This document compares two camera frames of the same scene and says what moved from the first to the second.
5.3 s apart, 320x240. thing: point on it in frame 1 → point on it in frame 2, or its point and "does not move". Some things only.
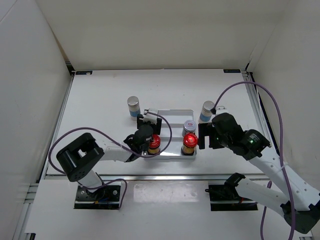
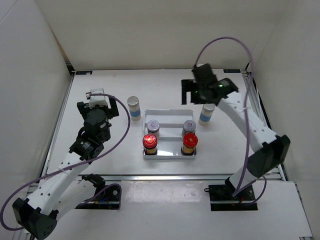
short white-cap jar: [189, 126] does not move
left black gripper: [157, 127] → [112, 112]
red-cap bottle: [190, 142] does not move
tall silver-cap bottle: [206, 113] does not move
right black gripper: [204, 130] → [188, 86]
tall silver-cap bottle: [133, 103] does not move
